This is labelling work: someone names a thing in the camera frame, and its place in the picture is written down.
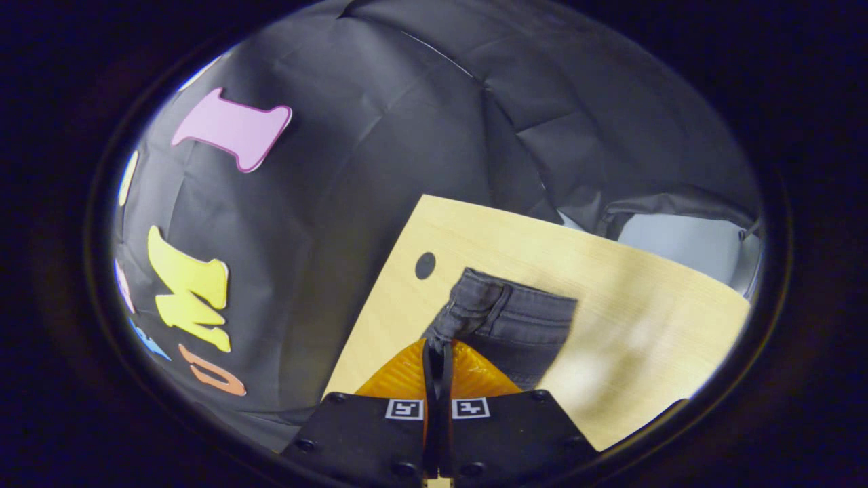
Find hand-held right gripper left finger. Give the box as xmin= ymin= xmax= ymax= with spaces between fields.
xmin=281 ymin=338 xmax=439 ymax=479

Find black backdrop cloth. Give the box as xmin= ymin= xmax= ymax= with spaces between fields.
xmin=112 ymin=0 xmax=764 ymax=455

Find dark grey jeans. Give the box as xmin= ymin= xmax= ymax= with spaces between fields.
xmin=422 ymin=268 xmax=578 ymax=391

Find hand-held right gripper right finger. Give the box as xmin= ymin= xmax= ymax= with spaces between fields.
xmin=441 ymin=338 xmax=599 ymax=479

